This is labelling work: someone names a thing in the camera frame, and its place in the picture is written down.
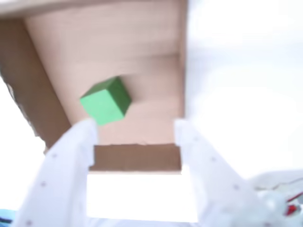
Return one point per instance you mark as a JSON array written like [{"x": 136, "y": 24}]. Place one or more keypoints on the green cube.
[{"x": 106, "y": 104}]

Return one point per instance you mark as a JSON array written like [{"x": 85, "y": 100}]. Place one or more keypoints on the brown cardboard box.
[{"x": 142, "y": 47}]

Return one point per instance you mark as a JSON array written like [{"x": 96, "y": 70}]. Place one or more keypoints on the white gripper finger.
[
  {"x": 61, "y": 179},
  {"x": 213, "y": 184}
]

